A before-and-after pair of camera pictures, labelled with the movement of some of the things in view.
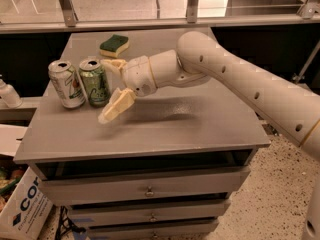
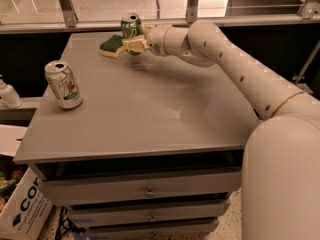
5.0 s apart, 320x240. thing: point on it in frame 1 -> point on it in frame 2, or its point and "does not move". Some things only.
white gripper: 138,74 -> 156,39
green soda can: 96,82 -> 131,26
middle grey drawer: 99,214 does not move
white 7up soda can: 67,84 does not move
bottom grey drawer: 198,230 does not move
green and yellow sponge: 114,46 does not move
